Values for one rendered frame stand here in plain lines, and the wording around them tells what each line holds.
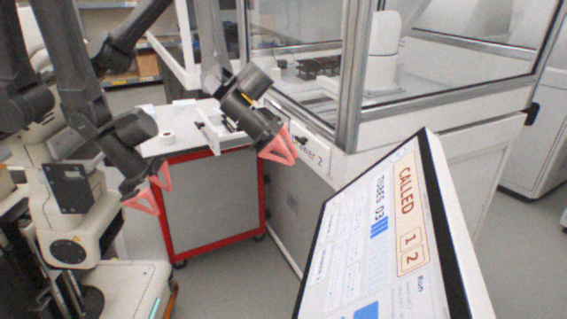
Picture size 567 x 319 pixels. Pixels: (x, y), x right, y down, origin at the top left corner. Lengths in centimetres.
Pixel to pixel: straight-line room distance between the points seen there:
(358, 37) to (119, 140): 67
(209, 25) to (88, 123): 36
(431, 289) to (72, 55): 69
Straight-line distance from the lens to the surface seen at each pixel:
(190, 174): 171
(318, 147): 125
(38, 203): 119
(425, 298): 44
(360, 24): 102
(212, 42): 86
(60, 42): 76
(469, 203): 190
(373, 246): 57
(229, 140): 140
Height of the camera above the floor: 149
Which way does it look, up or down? 30 degrees down
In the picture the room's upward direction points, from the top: straight up
